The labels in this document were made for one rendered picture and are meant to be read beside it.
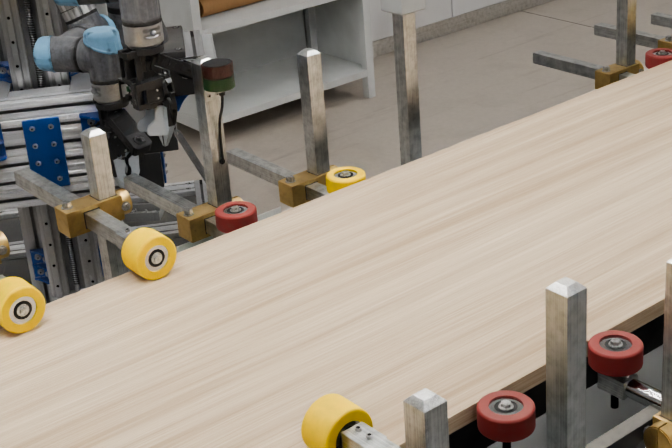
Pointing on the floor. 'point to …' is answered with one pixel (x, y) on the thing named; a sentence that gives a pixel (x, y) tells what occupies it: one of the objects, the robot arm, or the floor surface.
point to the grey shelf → (284, 26)
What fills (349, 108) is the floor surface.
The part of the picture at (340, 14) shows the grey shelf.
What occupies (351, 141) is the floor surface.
